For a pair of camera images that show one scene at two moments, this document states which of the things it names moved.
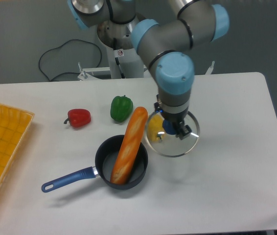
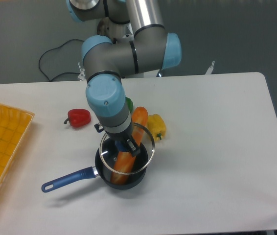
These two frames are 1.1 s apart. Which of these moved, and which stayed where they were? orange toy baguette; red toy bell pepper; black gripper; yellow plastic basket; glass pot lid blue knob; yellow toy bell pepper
Moved: black gripper; glass pot lid blue knob
Stayed: yellow plastic basket; red toy bell pepper; yellow toy bell pepper; orange toy baguette
